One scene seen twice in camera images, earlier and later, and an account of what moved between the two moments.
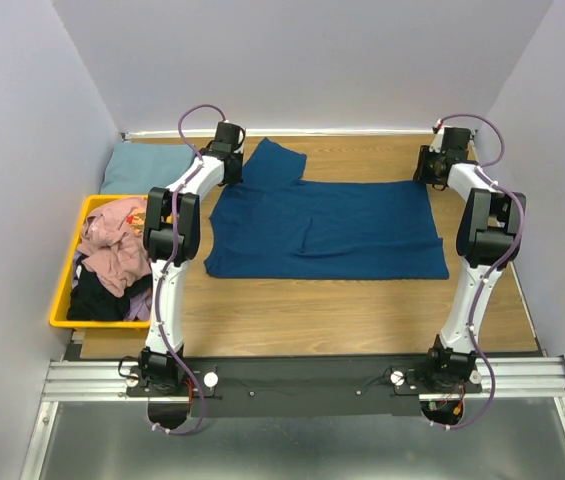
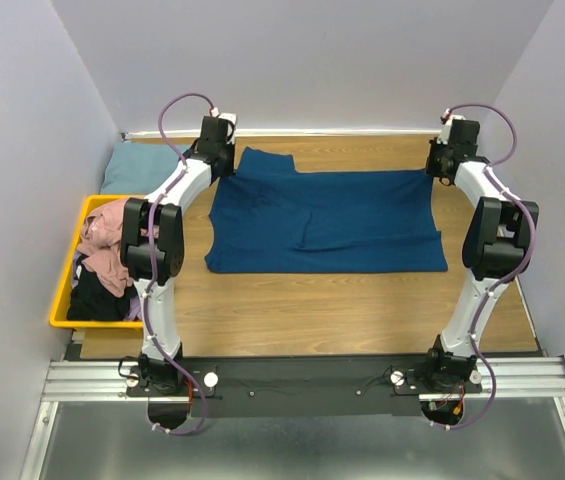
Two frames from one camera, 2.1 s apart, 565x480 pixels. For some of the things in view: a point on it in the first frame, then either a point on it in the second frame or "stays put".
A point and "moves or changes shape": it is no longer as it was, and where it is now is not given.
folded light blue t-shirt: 142,168 stays put
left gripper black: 236,178 -> 228,170
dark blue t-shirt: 273,225 moves or changes shape
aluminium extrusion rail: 513,377 stays put
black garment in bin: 90,300 stays put
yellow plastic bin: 58,317 stays put
